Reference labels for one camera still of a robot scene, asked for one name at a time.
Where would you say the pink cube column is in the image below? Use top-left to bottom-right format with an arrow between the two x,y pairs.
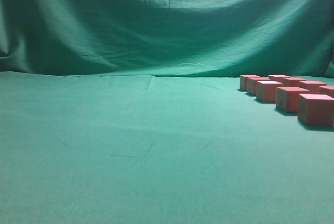
247,77 -> 270,96
297,94 -> 333,127
276,87 -> 309,113
319,86 -> 334,98
240,75 -> 259,91
282,77 -> 306,87
256,80 -> 282,103
268,75 -> 290,83
299,80 -> 327,94

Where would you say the green cloth backdrop and cover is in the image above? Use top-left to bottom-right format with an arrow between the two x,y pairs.
1,0 -> 333,223

